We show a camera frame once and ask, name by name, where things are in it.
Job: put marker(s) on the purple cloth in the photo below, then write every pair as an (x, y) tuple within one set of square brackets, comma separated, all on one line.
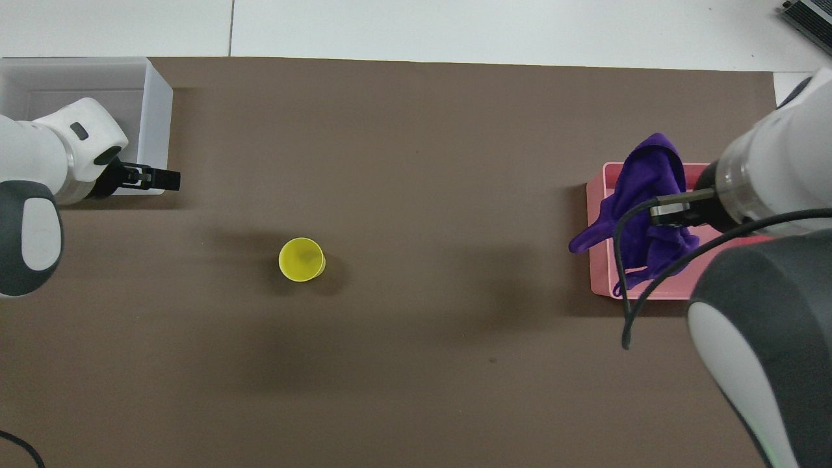
[(643, 175)]

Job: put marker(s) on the grey metal device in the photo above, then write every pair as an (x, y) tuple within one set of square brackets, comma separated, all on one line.
[(812, 18)]

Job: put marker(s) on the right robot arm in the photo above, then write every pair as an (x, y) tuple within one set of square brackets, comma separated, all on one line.
[(767, 312)]

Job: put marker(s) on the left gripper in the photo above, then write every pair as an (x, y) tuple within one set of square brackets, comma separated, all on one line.
[(110, 181)]

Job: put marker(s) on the translucent white plastic bin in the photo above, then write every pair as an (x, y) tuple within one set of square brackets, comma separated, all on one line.
[(156, 104)]

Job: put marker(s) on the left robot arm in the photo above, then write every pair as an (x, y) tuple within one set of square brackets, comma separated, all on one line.
[(39, 149)]

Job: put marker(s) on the yellow paper cup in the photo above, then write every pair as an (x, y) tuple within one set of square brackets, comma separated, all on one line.
[(301, 259)]

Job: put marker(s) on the pink plastic box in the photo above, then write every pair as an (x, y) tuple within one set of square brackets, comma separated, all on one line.
[(601, 260)]

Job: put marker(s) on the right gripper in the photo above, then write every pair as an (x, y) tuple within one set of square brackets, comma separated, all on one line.
[(714, 198)]

